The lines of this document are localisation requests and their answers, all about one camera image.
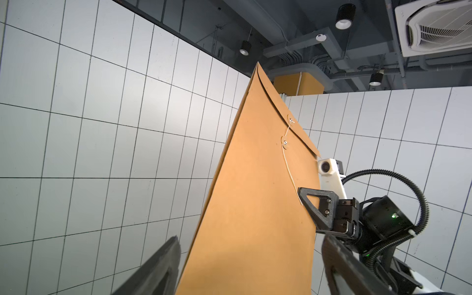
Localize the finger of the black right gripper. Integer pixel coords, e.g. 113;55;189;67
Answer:
298;188;339;232

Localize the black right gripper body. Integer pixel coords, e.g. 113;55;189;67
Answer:
332;199;361;243

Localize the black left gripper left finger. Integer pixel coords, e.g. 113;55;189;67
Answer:
113;236;181;295

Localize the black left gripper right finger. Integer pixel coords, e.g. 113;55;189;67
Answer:
322;234;393;295

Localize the brown kraft file bag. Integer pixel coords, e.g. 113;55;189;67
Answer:
177;65;320;295

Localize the white closure string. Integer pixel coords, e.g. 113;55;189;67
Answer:
281;117;304;206

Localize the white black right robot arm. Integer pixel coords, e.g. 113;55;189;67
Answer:
297;169;445;295

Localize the white ceiling air conditioner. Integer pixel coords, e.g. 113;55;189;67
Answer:
395;0;472;57

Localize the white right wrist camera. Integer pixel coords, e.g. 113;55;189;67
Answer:
318;159;347;199

